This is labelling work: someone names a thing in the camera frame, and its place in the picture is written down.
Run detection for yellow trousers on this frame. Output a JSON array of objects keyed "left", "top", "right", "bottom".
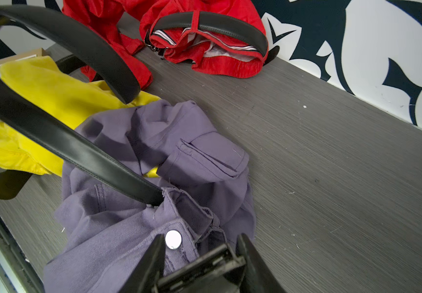
[{"left": 0, "top": 55, "right": 161, "bottom": 178}]

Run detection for black belt in red trousers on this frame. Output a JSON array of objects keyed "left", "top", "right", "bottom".
[{"left": 150, "top": 11, "right": 268, "bottom": 56}]

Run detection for red trousers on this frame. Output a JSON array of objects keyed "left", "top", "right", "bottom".
[{"left": 62, "top": 1, "right": 268, "bottom": 89}]

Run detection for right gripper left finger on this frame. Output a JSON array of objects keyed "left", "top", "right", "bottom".
[{"left": 120, "top": 234, "right": 165, "bottom": 293}]

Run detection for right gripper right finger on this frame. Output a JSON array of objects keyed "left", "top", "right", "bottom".
[{"left": 236, "top": 234, "right": 285, "bottom": 293}]

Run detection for framed picture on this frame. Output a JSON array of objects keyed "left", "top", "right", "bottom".
[{"left": 0, "top": 48, "right": 48, "bottom": 78}]

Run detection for purple trousers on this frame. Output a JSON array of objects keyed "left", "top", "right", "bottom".
[{"left": 42, "top": 99, "right": 257, "bottom": 293}]

